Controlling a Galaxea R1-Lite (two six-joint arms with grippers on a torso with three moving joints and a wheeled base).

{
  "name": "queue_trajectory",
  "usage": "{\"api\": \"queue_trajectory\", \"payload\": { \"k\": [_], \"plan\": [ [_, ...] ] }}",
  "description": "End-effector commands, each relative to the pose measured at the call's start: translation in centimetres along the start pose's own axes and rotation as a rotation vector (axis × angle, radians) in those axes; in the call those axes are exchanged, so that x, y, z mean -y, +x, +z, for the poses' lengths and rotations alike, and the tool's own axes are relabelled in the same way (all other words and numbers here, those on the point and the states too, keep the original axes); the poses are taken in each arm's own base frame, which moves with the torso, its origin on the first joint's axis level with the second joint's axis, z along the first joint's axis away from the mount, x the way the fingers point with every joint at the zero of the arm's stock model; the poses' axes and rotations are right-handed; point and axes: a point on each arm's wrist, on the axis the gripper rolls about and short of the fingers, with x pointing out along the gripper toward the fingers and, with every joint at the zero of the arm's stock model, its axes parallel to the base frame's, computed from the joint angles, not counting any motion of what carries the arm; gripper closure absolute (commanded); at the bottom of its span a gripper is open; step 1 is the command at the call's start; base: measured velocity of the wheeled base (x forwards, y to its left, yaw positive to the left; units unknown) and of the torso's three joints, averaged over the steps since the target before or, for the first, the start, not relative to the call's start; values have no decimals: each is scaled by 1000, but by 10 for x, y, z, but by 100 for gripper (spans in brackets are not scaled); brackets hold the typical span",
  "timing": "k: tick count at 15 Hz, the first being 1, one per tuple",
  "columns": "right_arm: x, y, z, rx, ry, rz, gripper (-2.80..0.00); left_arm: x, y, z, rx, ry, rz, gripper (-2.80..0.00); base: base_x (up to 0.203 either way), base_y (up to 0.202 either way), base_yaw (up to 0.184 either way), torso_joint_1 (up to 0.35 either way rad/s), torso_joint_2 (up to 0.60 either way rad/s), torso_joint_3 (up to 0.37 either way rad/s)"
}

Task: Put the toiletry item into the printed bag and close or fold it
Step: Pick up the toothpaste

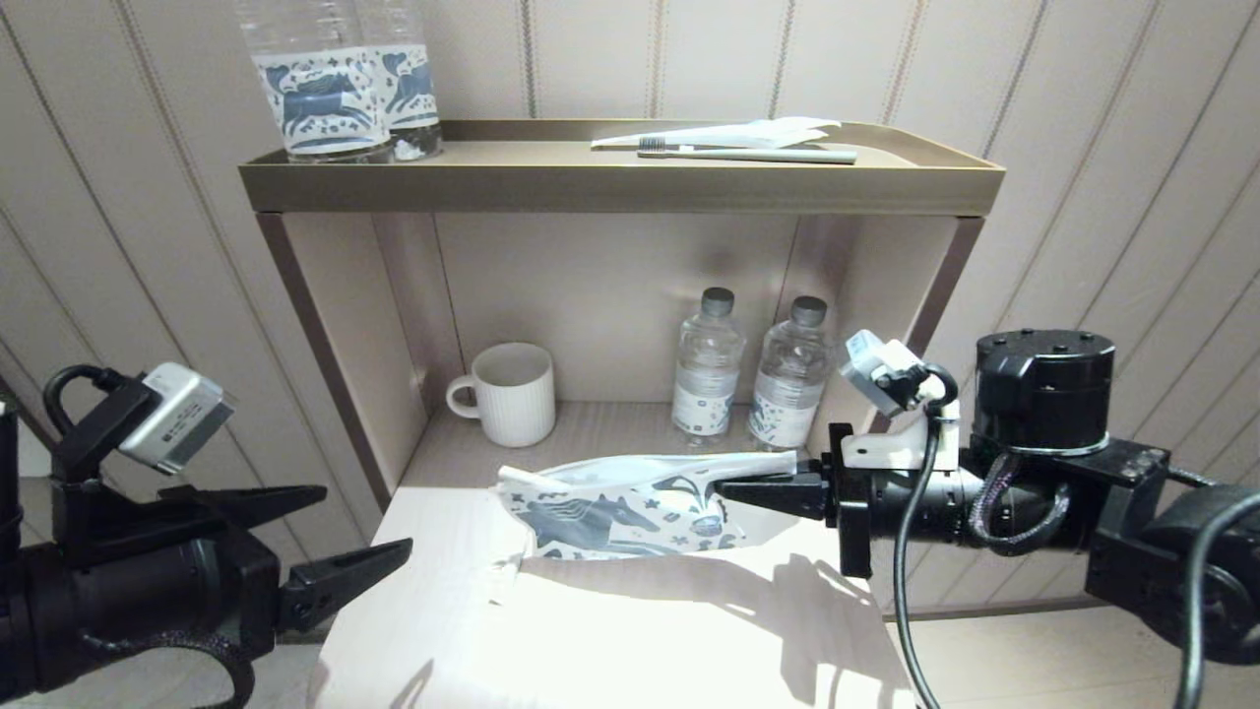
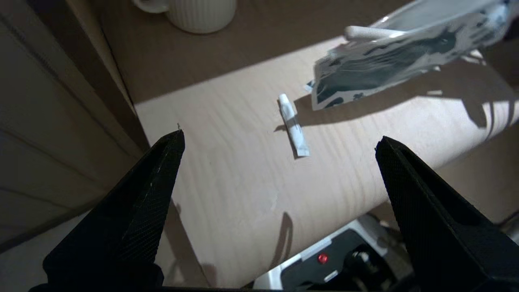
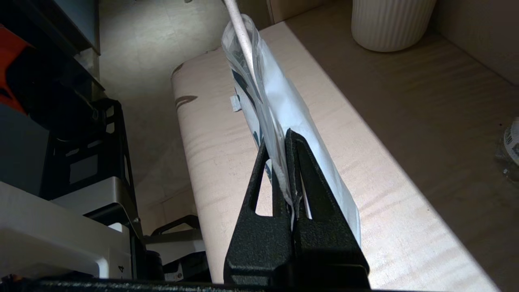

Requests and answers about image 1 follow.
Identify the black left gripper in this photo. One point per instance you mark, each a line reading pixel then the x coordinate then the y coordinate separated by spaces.
pixel 177 581

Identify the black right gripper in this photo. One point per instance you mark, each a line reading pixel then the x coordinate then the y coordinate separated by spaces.
pixel 915 507

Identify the white horse-print zip pouch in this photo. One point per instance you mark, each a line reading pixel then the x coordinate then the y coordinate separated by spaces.
pixel 630 512

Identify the small clear water bottle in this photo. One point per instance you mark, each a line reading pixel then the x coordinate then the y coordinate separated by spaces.
pixel 707 374
pixel 789 384

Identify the white ribbed ceramic mug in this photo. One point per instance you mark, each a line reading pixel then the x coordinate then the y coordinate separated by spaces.
pixel 517 404

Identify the beige open shelf cabinet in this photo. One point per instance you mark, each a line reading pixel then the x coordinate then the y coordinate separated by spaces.
pixel 610 286

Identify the grey-green toothbrush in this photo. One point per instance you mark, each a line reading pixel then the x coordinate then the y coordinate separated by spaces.
pixel 778 156

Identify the white paper wrapper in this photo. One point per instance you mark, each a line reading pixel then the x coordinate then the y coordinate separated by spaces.
pixel 748 132

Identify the brass coloured tray shelf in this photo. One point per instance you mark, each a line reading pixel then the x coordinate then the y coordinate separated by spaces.
pixel 591 187

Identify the large bottle horse print label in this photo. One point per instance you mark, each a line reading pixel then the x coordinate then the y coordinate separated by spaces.
pixel 320 98
pixel 413 89

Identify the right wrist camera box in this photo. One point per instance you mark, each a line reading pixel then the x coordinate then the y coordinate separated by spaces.
pixel 886 369

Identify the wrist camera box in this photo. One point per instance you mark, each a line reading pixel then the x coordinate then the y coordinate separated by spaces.
pixel 177 418
pixel 886 369

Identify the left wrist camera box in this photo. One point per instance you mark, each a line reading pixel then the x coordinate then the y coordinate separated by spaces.
pixel 177 418

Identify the white dark-framed wall panel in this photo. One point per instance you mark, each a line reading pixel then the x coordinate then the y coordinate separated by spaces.
pixel 34 458

